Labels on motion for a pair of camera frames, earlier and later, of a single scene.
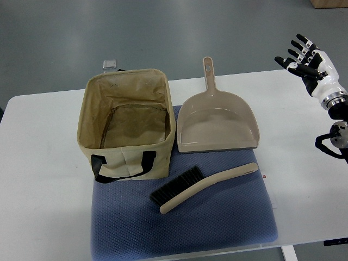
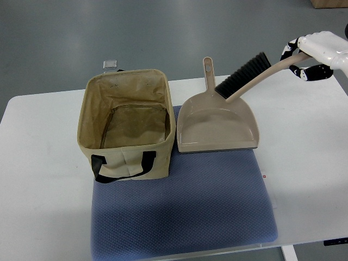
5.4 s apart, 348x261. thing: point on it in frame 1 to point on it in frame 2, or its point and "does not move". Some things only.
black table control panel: (335, 241) does not move
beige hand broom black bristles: (175, 190) to (255, 70)
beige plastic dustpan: (216, 120) does not move
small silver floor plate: (110, 64) does not move
